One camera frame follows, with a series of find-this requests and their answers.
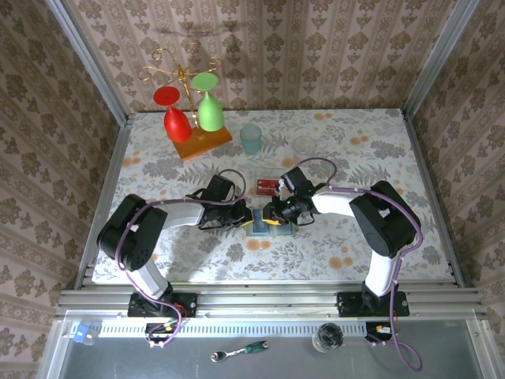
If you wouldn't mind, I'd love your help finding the aluminium frame post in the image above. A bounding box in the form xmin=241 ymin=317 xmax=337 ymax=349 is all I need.
xmin=401 ymin=0 xmax=481 ymax=119
xmin=43 ymin=0 xmax=133 ymax=127

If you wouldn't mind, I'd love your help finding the clear plastic cup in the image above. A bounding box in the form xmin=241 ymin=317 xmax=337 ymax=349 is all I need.
xmin=292 ymin=135 xmax=318 ymax=157

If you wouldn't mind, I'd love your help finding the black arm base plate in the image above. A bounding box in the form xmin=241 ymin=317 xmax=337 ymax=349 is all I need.
xmin=336 ymin=291 xmax=410 ymax=318
xmin=128 ymin=291 xmax=198 ymax=319

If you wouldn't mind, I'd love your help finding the frosted teal cup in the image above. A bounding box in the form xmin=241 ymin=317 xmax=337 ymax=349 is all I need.
xmin=239 ymin=124 xmax=263 ymax=156

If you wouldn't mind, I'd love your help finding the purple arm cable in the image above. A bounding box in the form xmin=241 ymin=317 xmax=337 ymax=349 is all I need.
xmin=114 ymin=168 xmax=248 ymax=351
xmin=295 ymin=156 xmax=426 ymax=373

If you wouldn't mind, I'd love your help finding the green wine glass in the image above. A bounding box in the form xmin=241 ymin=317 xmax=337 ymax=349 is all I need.
xmin=191 ymin=72 xmax=225 ymax=133

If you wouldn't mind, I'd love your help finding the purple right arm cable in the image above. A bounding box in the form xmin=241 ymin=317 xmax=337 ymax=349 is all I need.
xmin=295 ymin=156 xmax=426 ymax=373

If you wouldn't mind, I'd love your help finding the aluminium side rail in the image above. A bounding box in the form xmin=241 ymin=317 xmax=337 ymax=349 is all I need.
xmin=74 ymin=114 xmax=137 ymax=289
xmin=400 ymin=108 xmax=466 ymax=287

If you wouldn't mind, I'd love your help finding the blue credit card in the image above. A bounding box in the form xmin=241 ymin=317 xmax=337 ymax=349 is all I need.
xmin=252 ymin=211 xmax=273 ymax=235

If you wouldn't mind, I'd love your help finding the green handled ratchet wrench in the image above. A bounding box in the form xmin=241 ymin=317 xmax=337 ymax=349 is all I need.
xmin=210 ymin=340 xmax=270 ymax=363

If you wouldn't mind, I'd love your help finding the aluminium front frame rail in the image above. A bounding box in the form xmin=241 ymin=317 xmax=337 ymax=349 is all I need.
xmin=54 ymin=280 xmax=488 ymax=319

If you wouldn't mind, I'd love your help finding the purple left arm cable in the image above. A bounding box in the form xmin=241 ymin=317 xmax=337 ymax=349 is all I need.
xmin=114 ymin=168 xmax=248 ymax=351

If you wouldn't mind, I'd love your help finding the white slotted cable duct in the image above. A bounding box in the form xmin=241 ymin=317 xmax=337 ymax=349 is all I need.
xmin=98 ymin=321 xmax=395 ymax=339

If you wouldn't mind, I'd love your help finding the black connector block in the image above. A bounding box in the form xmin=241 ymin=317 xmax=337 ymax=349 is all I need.
xmin=365 ymin=321 xmax=399 ymax=343
xmin=144 ymin=322 xmax=183 ymax=343

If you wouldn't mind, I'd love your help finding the red wine glass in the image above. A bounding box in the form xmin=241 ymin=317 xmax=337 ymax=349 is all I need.
xmin=152 ymin=85 xmax=193 ymax=144

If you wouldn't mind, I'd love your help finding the grey metal shelf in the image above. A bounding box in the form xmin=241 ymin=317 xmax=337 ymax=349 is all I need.
xmin=37 ymin=310 xmax=505 ymax=379

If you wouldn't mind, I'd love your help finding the clear glass jar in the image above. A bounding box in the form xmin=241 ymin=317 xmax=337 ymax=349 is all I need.
xmin=311 ymin=322 xmax=345 ymax=354

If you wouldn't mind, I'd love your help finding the gold wire rack wooden base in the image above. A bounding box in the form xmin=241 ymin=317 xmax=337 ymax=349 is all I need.
xmin=137 ymin=41 xmax=234 ymax=162

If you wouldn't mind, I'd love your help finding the small blue plastic part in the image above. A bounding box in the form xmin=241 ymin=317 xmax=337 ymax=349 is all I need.
xmin=70 ymin=322 xmax=98 ymax=347

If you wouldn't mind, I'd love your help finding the floral tablecloth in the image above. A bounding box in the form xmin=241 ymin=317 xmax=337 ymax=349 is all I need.
xmin=91 ymin=108 xmax=453 ymax=283

